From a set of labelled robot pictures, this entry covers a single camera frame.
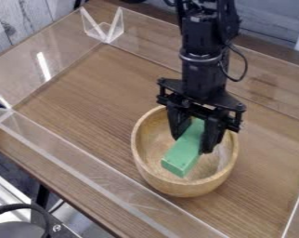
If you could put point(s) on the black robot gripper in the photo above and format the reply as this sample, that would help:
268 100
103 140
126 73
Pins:
198 96

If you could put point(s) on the green rectangular block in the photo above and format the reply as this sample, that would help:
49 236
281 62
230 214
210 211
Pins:
182 154

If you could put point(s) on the clear acrylic enclosure wall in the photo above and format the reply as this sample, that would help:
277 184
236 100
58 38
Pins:
78 82

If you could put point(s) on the brown wooden bowl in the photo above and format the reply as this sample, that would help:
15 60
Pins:
152 140

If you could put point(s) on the black metal bracket with screw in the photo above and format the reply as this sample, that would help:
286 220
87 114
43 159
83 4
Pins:
50 225

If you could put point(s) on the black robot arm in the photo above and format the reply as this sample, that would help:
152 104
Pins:
209 26

